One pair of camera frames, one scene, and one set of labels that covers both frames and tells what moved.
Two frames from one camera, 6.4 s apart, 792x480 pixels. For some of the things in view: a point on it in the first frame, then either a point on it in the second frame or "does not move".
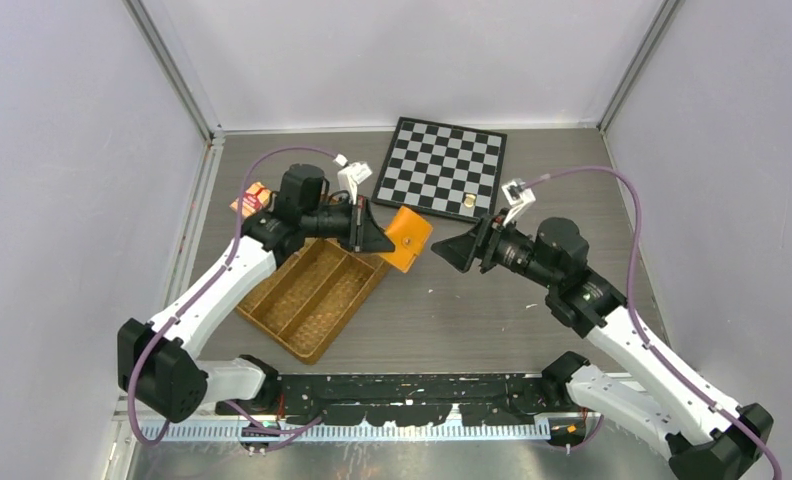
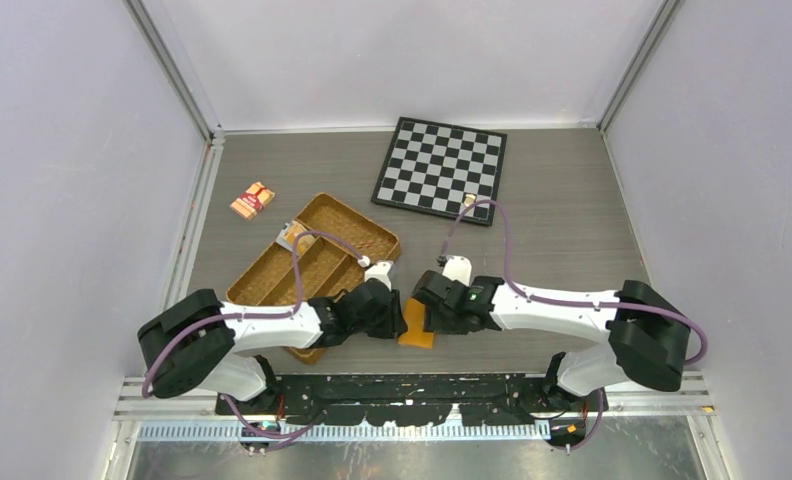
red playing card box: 254,200 does not move
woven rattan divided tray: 302,304 does not move
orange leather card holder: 408,231 to 415,335
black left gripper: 364,234 to 394,323
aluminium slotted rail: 349,432 does not move
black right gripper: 481,242 to 433,322
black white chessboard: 441,168 does not move
